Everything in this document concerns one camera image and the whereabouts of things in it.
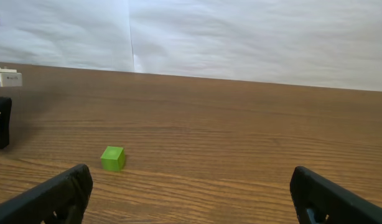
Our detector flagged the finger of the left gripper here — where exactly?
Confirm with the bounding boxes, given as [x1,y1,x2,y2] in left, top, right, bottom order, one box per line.
[0,96,12,149]

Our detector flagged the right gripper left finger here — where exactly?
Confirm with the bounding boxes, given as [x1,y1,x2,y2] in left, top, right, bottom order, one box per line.
[0,164,93,224]

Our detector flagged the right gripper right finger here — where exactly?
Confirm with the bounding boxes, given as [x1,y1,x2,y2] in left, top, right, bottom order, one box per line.
[289,166,382,224]

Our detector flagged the green cube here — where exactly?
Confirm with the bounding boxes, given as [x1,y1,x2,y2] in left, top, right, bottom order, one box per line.
[100,146,126,172]

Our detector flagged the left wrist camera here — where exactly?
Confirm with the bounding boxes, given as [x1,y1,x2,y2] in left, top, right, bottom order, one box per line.
[0,60,23,88]

